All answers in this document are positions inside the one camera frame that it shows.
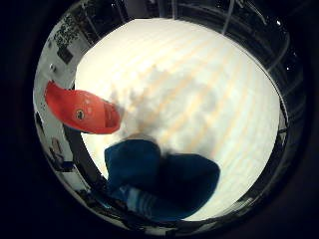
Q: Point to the blue striped cloth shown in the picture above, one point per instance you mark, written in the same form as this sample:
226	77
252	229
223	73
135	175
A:
159	179

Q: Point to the dark leafy wall plant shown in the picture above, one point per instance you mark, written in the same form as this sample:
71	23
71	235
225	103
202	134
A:
66	31

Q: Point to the dark rectangular wall panel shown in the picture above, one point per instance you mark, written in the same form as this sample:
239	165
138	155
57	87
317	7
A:
65	54

